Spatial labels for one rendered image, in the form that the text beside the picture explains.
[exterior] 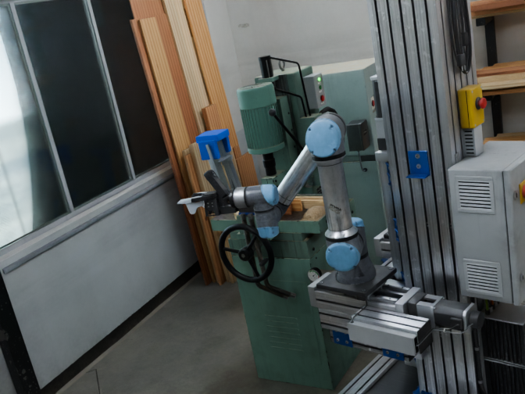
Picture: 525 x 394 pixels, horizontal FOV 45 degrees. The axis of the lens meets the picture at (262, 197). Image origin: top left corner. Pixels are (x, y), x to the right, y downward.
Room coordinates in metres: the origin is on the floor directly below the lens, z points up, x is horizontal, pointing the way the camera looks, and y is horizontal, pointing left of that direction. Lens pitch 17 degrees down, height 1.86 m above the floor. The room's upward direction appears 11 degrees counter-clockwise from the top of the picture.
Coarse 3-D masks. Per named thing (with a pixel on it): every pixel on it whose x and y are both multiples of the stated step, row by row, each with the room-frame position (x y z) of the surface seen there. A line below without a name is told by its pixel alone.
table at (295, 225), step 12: (216, 216) 3.03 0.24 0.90; (228, 216) 2.99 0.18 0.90; (288, 216) 2.81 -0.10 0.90; (300, 216) 2.77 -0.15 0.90; (324, 216) 2.71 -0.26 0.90; (216, 228) 2.97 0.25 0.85; (288, 228) 2.75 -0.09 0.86; (300, 228) 2.71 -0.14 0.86; (312, 228) 2.68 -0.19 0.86; (324, 228) 2.69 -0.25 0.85
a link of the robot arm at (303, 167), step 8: (328, 112) 2.16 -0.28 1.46; (344, 120) 2.14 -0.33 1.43; (304, 152) 2.21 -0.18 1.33; (296, 160) 2.23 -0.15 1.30; (304, 160) 2.20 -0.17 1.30; (296, 168) 2.22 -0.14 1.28; (304, 168) 2.20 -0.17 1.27; (312, 168) 2.21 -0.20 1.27; (288, 176) 2.23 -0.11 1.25; (296, 176) 2.21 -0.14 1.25; (304, 176) 2.21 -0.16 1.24; (280, 184) 2.26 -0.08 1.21; (288, 184) 2.22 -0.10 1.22; (296, 184) 2.22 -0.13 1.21; (280, 192) 2.24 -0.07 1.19; (288, 192) 2.23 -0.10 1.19; (296, 192) 2.23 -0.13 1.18; (280, 200) 2.24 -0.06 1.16; (288, 200) 2.24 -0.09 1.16; (280, 208) 2.24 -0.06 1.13
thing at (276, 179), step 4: (280, 172) 2.98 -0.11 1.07; (284, 172) 3.00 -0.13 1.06; (268, 176) 2.95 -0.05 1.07; (272, 176) 2.94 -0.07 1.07; (276, 176) 2.93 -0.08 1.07; (280, 176) 2.96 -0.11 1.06; (264, 180) 2.93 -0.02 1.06; (268, 180) 2.91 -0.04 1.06; (272, 180) 2.90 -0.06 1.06; (276, 180) 2.91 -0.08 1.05; (280, 180) 2.95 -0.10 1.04; (276, 184) 2.91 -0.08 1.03
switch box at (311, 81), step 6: (306, 78) 3.11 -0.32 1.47; (312, 78) 3.09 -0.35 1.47; (306, 84) 3.12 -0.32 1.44; (312, 84) 3.10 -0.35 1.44; (318, 84) 3.12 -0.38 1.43; (306, 90) 3.12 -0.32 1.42; (312, 90) 3.10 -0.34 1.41; (318, 90) 3.11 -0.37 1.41; (312, 96) 3.10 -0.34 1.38; (318, 96) 3.10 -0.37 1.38; (324, 96) 3.16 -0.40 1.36; (312, 102) 3.11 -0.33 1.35; (318, 102) 3.10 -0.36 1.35; (324, 102) 3.15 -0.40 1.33; (312, 108) 3.11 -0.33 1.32; (318, 108) 3.10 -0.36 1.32
